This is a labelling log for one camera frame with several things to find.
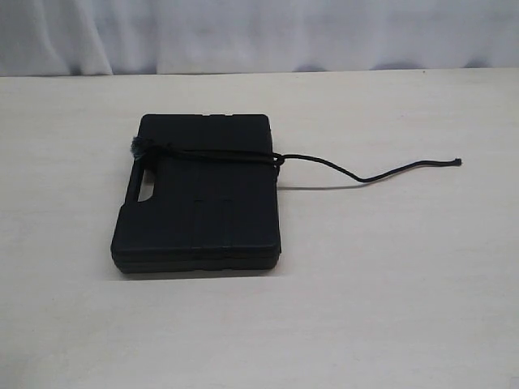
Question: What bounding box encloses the white backdrop curtain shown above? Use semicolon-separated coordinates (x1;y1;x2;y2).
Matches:
1;1;518;76

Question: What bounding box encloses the black plastic carrying case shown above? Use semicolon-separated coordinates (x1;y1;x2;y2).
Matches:
110;113;281;274

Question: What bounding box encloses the black cord with knot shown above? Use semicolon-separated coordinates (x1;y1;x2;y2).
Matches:
128;137;463;184

